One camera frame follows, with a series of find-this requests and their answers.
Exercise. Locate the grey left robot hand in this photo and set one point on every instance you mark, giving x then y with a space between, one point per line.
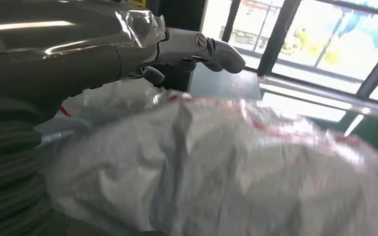
62 49

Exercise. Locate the grey package with red print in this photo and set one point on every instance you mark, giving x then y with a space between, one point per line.
208 169

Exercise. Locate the black scanner column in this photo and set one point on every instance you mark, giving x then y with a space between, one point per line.
182 14

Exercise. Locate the black scanner base plate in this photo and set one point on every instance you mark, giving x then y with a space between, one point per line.
225 83

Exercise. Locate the dark window frame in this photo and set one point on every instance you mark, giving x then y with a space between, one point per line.
278 32

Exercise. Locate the aluminium conveyor side rail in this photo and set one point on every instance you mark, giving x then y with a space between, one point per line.
322 94

